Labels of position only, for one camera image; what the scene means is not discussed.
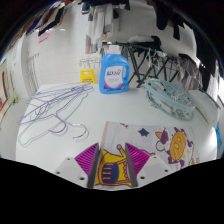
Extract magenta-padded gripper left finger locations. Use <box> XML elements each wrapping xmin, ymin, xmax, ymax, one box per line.
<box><xmin>53</xmin><ymin>142</ymin><xmax>102</xmax><ymax>189</ymax></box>

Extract round pale blue peg hanger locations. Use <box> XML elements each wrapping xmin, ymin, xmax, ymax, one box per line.
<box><xmin>143</xmin><ymin>77</ymin><xmax>197</xmax><ymax>121</ymax></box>

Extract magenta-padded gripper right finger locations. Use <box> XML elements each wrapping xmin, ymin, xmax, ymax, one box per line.
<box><xmin>124</xmin><ymin>142</ymin><xmax>177</xmax><ymax>188</ymax></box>

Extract grey garment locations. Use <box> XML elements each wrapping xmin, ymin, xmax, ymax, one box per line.
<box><xmin>177</xmin><ymin>52</ymin><xmax>205</xmax><ymax>92</ymax></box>

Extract white wire hanger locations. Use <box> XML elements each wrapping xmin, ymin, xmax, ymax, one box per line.
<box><xmin>17</xmin><ymin>109</ymin><xmax>90</xmax><ymax>148</ymax></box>

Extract cartoon print towel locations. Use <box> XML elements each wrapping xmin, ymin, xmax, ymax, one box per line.
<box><xmin>94</xmin><ymin>120</ymin><xmax>201</xmax><ymax>191</ymax></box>

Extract blue detergent bottle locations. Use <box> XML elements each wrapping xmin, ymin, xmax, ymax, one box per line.
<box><xmin>98</xmin><ymin>44</ymin><xmax>131</xmax><ymax>95</ymax></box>

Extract white pillow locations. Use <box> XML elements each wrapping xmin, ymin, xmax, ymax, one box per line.
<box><xmin>189</xmin><ymin>88</ymin><xmax>222</xmax><ymax>129</ymax></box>

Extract wire hangers on wall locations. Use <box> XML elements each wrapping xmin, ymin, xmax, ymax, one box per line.
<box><xmin>77</xmin><ymin>55</ymin><xmax>102</xmax><ymax>70</ymax></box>

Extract yellow wet floor sign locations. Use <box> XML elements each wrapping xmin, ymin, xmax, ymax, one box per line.
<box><xmin>79</xmin><ymin>68</ymin><xmax>97</xmax><ymax>85</ymax></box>

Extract black folding drying rack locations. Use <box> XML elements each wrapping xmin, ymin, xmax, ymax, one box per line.
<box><xmin>102</xmin><ymin>34</ymin><xmax>188</xmax><ymax>90</ymax></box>

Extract row of hanging clothes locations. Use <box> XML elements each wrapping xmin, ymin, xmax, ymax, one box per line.
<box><xmin>6</xmin><ymin>0</ymin><xmax>224</xmax><ymax>78</ymax></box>

